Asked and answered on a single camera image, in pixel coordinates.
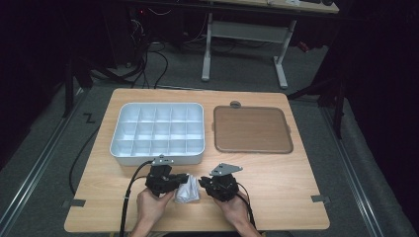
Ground white compartment storage box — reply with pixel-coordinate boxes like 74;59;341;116
109;102;207;167

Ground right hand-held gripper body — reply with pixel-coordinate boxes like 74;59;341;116
206;162;244;202

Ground person's right hand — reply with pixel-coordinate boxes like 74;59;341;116
213;192;254;230

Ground metal floor rail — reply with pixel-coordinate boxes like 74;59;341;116
0;88;87;233
319;106;385;237

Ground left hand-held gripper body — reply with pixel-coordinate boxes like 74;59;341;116
144;155;181;198

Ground white metal frame desk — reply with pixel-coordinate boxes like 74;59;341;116
201;0;340;91

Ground bundle of black cables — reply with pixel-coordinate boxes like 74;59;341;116
128;13;170;90

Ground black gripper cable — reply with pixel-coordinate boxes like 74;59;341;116
235;182;257;230
119;159;156;237

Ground long black floor cable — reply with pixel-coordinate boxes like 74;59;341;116
68;125;101;196

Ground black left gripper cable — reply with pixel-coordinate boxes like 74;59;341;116
119;159;156;237

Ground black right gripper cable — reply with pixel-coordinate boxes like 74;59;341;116
235;182;257;230

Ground black metal stand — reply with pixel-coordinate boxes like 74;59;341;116
61;57;95;119
286;73;348;140

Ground person's left hand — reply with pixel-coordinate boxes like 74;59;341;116
135;187;176;229

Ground brown flat tray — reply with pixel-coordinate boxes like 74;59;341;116
212;105;294;155

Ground white cloth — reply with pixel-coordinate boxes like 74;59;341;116
174;174;201;204

